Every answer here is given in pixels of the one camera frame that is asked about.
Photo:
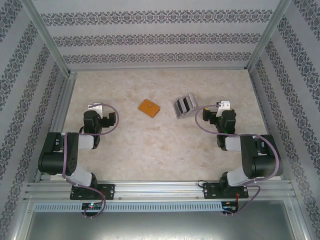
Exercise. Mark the clear acrylic card box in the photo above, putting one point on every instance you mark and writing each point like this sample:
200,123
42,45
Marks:
185,106

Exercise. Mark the orange card holder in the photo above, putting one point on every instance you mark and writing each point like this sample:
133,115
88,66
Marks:
149,108

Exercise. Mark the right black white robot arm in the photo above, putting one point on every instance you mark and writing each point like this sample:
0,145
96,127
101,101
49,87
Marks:
265,162

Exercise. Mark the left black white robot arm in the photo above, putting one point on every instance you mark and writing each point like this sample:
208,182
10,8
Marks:
55,155

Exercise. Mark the grey metal sheet panel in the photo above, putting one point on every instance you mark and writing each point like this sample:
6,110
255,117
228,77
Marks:
160,226

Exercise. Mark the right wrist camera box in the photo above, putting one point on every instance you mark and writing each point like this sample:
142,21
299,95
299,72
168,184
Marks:
224,106

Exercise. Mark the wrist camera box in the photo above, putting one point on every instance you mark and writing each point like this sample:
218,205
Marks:
97,108
224,106

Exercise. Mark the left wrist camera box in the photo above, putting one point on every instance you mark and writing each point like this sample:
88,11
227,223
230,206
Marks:
97,108

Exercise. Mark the aluminium side rail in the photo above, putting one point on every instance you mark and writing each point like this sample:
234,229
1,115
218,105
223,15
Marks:
63,100

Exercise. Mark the aluminium back frame bar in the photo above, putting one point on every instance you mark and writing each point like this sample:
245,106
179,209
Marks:
160,69

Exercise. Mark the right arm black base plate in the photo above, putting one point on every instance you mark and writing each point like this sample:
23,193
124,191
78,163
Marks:
212,190

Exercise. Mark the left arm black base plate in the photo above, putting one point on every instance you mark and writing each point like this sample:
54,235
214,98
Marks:
107,191

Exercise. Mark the right aluminium frame post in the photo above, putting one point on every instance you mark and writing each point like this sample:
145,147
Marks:
267,37

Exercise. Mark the aluminium frame post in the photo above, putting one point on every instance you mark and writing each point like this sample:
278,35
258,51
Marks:
267,37
47,37

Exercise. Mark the aluminium mounting rail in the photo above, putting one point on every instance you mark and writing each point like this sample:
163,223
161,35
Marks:
160,190

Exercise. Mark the left aluminium frame post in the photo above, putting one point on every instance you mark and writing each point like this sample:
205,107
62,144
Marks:
47,37

